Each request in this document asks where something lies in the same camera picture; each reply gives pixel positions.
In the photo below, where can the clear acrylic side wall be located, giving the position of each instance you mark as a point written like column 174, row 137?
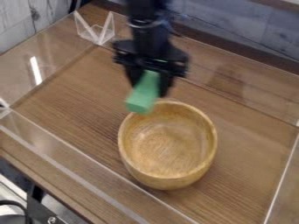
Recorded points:
column 90, row 188

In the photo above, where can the black table leg clamp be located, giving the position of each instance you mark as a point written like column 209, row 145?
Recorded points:
column 35, row 212

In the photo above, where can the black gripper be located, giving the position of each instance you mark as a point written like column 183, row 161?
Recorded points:
column 150, row 51

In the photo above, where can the wooden bowl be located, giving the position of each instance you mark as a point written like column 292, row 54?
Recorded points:
column 169, row 146

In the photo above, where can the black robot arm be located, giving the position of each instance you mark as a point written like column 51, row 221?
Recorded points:
column 147, row 11

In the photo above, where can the green rectangular stick block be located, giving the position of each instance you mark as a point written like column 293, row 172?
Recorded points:
column 141, row 100

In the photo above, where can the clear acrylic corner bracket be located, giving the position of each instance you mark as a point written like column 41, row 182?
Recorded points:
column 95, row 33

